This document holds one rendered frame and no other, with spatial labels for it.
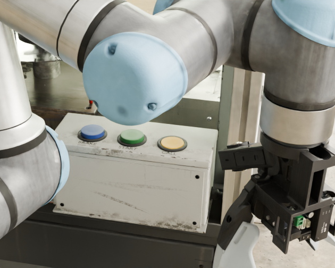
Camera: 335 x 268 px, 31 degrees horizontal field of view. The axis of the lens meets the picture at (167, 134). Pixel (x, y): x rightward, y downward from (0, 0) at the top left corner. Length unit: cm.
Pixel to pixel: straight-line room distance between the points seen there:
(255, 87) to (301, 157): 34
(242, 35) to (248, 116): 40
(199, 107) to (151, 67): 70
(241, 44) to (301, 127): 10
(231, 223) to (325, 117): 16
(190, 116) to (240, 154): 49
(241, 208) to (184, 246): 49
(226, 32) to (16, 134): 38
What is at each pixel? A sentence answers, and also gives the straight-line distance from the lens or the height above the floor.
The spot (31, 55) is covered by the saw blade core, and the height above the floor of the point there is 95.
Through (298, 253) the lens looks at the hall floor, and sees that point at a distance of 222.
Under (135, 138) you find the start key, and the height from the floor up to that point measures 91.
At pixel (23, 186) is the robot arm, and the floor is 94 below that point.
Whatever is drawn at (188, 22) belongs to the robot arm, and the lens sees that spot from 53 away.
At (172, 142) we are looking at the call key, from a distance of 101.
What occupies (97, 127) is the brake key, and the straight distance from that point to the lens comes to 104.
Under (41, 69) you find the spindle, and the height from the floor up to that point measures 87.
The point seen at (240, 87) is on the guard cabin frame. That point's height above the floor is 102.
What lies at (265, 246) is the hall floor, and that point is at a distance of 222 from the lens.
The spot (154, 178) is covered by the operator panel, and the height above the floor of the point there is 85.
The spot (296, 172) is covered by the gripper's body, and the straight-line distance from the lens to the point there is 62.
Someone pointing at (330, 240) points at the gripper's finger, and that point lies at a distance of 74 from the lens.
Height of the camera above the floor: 141
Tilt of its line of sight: 30 degrees down
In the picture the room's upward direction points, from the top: 2 degrees clockwise
